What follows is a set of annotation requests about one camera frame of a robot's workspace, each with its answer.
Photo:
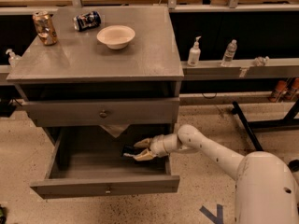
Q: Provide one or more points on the clear water bottle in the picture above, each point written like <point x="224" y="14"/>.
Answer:
<point x="229" y="53"/>

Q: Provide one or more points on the grey drawer cabinet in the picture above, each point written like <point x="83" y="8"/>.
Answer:
<point x="79" y="67"/>

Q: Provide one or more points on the white bowl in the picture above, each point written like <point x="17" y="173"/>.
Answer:
<point x="116" y="36"/>

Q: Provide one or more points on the orange bottle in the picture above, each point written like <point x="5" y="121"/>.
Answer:
<point x="292" y="90"/>
<point x="277" y="91"/>

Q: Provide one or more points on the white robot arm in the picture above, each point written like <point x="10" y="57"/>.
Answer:
<point x="266" y="191"/>

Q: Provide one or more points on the black stand frame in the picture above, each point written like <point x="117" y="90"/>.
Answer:
<point x="289" y="122"/>

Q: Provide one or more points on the white pump bottle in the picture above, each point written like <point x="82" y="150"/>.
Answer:
<point x="194" y="53"/>

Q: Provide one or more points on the small clear pump bottle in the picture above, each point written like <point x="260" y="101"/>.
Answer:
<point x="13" y="58"/>

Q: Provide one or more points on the dark blue rxbar wrapper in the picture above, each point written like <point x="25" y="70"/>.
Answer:
<point x="130" y="151"/>

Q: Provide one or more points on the orange bottle right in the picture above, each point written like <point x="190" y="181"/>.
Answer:
<point x="292" y="90"/>

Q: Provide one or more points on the blue soda can lying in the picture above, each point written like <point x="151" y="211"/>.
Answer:
<point x="87" y="21"/>

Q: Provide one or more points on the gold crushed soda can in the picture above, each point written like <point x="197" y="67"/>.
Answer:
<point x="45" y="28"/>

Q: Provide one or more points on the crumpled wrapper on ledge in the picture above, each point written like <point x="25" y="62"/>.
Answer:
<point x="261" y="61"/>

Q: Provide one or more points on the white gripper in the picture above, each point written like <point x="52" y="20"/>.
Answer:
<point x="159" y="146"/>

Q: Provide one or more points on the white paper under drawer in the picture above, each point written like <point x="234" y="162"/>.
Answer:
<point x="115" y="130"/>

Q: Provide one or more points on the open grey middle drawer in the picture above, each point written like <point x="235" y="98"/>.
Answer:
<point x="87" y="161"/>

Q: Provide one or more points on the closed grey top drawer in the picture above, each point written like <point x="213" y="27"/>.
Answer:
<point x="102" y="112"/>

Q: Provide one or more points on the orange bottle left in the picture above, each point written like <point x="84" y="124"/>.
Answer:
<point x="277" y="91"/>

